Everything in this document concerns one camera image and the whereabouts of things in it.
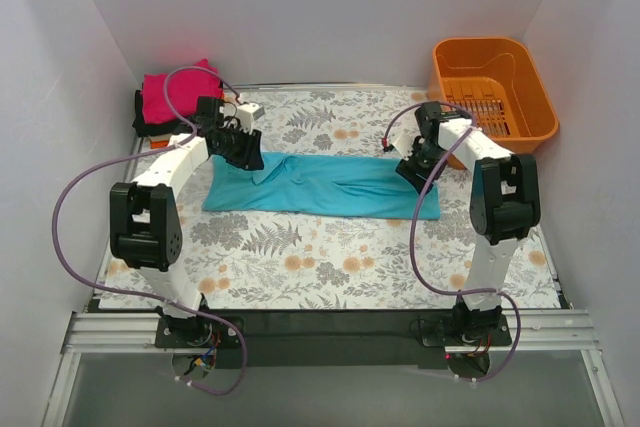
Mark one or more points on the floral patterned table mat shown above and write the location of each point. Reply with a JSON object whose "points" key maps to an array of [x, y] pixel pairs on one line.
{"points": [[266, 260]]}

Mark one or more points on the teal t shirt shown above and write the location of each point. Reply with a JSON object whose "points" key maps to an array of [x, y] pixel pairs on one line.
{"points": [[337, 186]]}

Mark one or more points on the orange plastic basket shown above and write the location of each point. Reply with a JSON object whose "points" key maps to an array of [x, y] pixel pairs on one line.
{"points": [[495, 79]]}

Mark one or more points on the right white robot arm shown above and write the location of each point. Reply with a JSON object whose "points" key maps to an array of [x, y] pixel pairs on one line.
{"points": [[504, 203]]}

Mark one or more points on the aluminium frame rail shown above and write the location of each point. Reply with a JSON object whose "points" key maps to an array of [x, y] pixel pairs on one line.
{"points": [[541, 330]]}

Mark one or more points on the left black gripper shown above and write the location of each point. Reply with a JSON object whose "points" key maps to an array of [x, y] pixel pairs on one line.
{"points": [[242, 148]]}

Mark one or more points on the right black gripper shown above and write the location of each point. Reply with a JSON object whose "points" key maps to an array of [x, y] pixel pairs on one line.
{"points": [[417, 167]]}

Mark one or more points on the black folded t shirt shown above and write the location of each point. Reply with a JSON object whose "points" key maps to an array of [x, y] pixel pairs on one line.
{"points": [[144, 129]]}

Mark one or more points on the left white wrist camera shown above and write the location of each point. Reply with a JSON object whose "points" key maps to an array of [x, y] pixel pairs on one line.
{"points": [[247, 114]]}

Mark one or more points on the orange folded t shirt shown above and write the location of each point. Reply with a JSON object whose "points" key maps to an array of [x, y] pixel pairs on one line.
{"points": [[158, 144]]}

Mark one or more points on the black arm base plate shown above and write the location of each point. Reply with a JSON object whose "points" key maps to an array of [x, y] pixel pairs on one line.
{"points": [[345, 338]]}

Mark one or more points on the pink folded t shirt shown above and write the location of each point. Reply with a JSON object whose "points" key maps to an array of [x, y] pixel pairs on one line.
{"points": [[184, 90]]}

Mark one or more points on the beige folded t shirt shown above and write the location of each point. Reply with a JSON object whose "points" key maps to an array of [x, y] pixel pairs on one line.
{"points": [[159, 138]]}

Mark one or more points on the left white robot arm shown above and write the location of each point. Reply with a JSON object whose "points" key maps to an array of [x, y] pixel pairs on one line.
{"points": [[145, 229]]}

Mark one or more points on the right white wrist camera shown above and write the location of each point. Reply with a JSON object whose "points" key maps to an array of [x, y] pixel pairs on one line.
{"points": [[403, 145]]}

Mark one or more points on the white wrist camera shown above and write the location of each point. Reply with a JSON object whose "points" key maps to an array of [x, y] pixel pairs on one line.
{"points": [[247, 114], [403, 145]]}

